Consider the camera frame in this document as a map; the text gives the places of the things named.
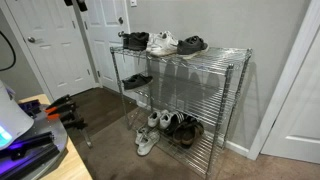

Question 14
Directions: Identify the black shoe with gold logo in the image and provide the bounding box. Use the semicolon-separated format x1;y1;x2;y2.
122;73;154;92

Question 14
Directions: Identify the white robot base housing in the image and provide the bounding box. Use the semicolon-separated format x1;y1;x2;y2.
0;79;35;151

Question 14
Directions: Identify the black shoe with white sole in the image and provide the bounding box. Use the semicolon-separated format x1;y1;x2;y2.
176;35;210;60

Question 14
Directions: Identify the white panel door silver knob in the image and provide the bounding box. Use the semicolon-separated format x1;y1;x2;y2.
4;0;97;101

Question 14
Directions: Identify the white panel door with deadbolt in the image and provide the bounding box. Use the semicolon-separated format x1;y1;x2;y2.
80;0;135;94

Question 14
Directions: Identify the black low sneaker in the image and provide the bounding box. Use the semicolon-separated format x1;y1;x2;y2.
127;31;150;52
121;32;132;50

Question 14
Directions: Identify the white leather sneaker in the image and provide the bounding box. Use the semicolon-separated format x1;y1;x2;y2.
145;32;161;53
149;30;180;57

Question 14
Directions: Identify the black and orange clamp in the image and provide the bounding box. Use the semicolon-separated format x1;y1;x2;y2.
44;94;78;121

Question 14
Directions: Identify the black bar clamp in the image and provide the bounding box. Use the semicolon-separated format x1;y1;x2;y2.
59;111;94;150

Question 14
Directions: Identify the round grey mounting plate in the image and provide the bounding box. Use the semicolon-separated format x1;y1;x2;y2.
18;104;70;180

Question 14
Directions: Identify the small white sneaker blue lining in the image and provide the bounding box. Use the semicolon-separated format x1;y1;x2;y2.
158;109;174;131
147;110;163;129

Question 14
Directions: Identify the grey worn sneaker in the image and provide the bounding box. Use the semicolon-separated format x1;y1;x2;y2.
136;130;161;157
134;125;150;146

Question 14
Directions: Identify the black slide with white stripes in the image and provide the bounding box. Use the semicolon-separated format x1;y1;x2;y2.
164;111;186;136

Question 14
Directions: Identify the brown sandal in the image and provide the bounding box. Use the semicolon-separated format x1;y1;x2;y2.
181;116;205;150
171;120;192;146

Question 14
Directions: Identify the white baseboard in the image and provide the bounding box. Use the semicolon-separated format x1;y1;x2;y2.
203;129;251;158

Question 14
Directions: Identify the plain white panel door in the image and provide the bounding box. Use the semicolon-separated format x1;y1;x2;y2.
261;29;320;165

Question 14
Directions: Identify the chrome wire shelf rack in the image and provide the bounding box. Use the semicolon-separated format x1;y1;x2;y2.
109;45;253;179

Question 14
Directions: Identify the black aluminium rail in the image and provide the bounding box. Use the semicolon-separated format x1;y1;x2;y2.
0;143;62;180
0;131;56;161

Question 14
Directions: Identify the white door frame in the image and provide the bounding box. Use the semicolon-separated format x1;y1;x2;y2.
246;0;320;162

